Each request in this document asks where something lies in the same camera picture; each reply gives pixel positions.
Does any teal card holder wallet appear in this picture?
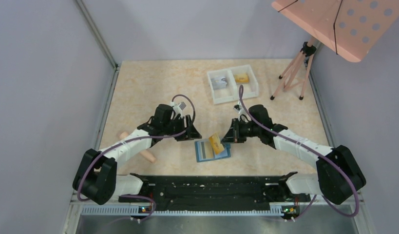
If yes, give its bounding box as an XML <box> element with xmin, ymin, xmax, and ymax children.
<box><xmin>194</xmin><ymin>139</ymin><xmax>231</xmax><ymax>163</ymax></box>

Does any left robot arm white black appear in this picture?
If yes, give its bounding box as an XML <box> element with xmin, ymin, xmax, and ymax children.
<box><xmin>72</xmin><ymin>103</ymin><xmax>202</xmax><ymax>205</ymax></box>

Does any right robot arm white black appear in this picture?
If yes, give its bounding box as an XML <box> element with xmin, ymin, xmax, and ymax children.
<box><xmin>221</xmin><ymin>104</ymin><xmax>366</xmax><ymax>205</ymax></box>

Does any gold card in tray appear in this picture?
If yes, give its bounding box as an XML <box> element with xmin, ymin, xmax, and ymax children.
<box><xmin>234</xmin><ymin>73</ymin><xmax>249</xmax><ymax>83</ymax></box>

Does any silver card in tray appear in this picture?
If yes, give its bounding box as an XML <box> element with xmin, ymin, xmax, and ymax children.
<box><xmin>211</xmin><ymin>76</ymin><xmax>228</xmax><ymax>90</ymax></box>

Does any beige wooden peg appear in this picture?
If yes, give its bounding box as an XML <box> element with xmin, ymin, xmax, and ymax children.
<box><xmin>118</xmin><ymin>131</ymin><xmax>156</xmax><ymax>163</ymax></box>

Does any white two-compartment tray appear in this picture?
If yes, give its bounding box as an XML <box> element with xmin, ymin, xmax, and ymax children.
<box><xmin>207</xmin><ymin>64</ymin><xmax>260</xmax><ymax>105</ymax></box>

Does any pink tripod stand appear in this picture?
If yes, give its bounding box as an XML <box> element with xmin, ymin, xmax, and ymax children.
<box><xmin>270</xmin><ymin>36</ymin><xmax>317</xmax><ymax>100</ymax></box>

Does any pink perforated board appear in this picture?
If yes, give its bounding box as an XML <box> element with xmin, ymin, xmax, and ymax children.
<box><xmin>271</xmin><ymin>0</ymin><xmax>399</xmax><ymax>62</ymax></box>

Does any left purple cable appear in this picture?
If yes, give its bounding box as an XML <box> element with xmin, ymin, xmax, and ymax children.
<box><xmin>76</xmin><ymin>94</ymin><xmax>196</xmax><ymax>202</ymax></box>

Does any purple cable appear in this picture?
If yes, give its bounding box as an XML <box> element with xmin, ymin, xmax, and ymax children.
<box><xmin>76</xmin><ymin>94</ymin><xmax>196</xmax><ymax>202</ymax></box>
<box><xmin>238</xmin><ymin>84</ymin><xmax>361</xmax><ymax>218</ymax></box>

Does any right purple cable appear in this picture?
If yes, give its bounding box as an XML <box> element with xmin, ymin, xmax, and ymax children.
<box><xmin>238</xmin><ymin>84</ymin><xmax>361</xmax><ymax>218</ymax></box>

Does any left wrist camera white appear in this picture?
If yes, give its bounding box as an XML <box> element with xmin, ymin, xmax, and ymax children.
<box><xmin>170</xmin><ymin>101</ymin><xmax>186</xmax><ymax>117</ymax></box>

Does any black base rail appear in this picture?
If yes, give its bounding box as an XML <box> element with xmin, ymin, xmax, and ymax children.
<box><xmin>137</xmin><ymin>175</ymin><xmax>310</xmax><ymax>212</ymax></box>

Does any grey slotted cable duct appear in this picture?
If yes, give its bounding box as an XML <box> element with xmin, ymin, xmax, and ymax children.
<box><xmin>81</xmin><ymin>205</ymin><xmax>299</xmax><ymax>216</ymax></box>

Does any aluminium frame post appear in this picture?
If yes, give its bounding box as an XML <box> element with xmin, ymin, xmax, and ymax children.
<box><xmin>73</xmin><ymin>0</ymin><xmax>118</xmax><ymax>70</ymax></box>

